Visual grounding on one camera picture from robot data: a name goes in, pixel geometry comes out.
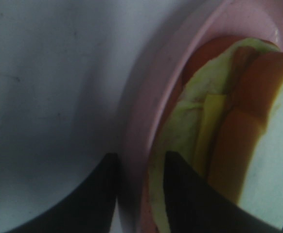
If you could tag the toy sandwich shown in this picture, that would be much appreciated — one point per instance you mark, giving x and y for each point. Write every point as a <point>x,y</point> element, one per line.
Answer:
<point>225,119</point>

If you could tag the pink plate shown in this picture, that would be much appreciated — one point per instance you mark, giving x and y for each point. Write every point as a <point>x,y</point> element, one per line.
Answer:
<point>250,18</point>

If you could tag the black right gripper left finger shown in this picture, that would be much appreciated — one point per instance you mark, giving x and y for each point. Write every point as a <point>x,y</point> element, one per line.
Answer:
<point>88,209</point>

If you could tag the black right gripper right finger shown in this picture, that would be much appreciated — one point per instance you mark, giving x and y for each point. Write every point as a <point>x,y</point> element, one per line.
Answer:
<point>192,206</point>

